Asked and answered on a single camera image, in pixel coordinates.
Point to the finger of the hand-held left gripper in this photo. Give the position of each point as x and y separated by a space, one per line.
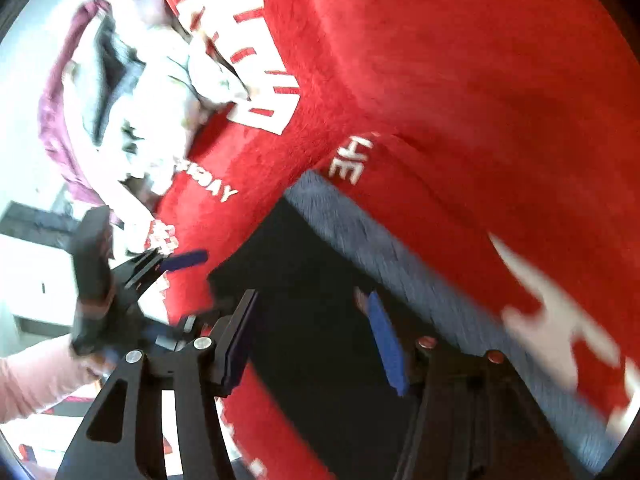
187 259
165 337

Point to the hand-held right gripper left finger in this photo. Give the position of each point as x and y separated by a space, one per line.
235 345

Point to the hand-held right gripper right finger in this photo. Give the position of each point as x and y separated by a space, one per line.
387 345

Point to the black pants with grey lining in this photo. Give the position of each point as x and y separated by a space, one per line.
310 280

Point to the person's left forearm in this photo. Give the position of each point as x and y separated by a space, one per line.
35 380

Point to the white floral cloth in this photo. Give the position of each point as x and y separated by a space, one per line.
165 110

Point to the maroon cloth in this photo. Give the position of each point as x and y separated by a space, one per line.
55 110

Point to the grey cloth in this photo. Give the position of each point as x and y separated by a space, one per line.
112 70

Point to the red printed blanket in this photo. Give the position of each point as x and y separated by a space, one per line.
425 60

